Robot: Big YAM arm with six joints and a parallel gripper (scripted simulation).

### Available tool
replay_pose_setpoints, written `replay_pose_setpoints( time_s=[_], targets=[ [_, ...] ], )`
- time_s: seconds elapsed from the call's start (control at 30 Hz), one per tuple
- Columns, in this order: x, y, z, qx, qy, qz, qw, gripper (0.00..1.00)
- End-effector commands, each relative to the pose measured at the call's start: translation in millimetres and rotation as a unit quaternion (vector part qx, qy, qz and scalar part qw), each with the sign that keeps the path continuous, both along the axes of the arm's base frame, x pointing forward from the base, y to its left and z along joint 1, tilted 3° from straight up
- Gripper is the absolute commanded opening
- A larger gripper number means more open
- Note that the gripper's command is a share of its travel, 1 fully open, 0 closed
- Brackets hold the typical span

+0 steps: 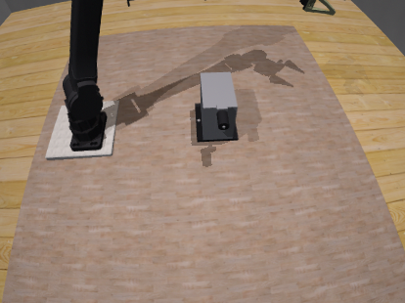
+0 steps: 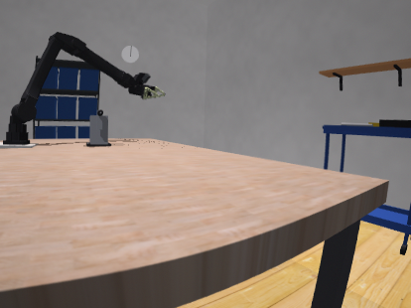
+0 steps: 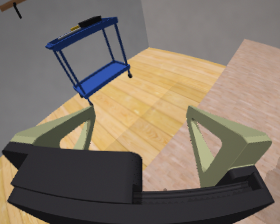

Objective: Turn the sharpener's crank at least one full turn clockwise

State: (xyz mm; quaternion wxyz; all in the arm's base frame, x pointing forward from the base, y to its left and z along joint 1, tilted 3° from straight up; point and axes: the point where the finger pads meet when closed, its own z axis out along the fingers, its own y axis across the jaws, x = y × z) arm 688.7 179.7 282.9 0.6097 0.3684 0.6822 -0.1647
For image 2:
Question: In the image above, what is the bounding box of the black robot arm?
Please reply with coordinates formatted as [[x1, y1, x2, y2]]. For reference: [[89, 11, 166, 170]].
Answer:
[[3, 32, 150, 145]]

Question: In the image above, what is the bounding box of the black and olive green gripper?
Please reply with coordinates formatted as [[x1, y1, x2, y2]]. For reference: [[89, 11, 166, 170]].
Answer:
[[136, 86, 165, 99]]

